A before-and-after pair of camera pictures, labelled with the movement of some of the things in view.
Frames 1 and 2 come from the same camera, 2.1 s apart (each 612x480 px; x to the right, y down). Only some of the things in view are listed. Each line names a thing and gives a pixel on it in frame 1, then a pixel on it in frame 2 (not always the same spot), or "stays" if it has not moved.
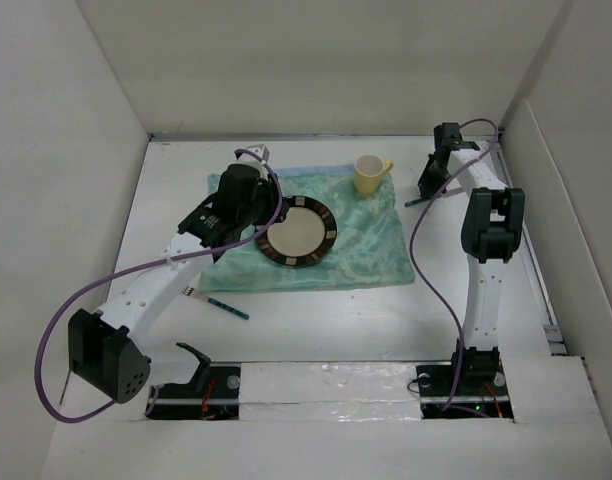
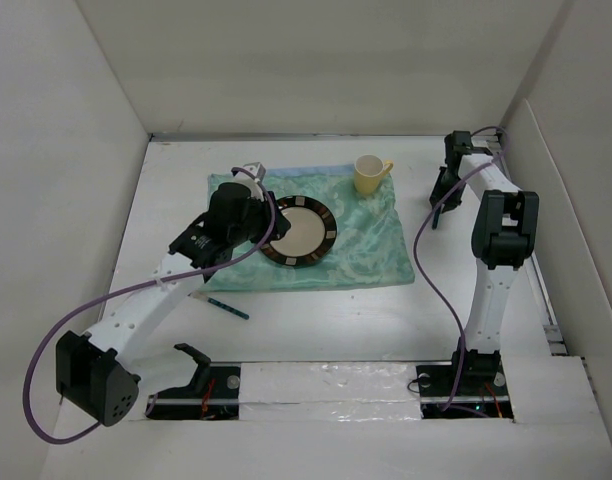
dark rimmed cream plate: x=307 y=234 stays
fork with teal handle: x=190 y=291 stays
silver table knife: x=445 y=194 to x=436 y=214
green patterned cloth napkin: x=370 y=247 stays
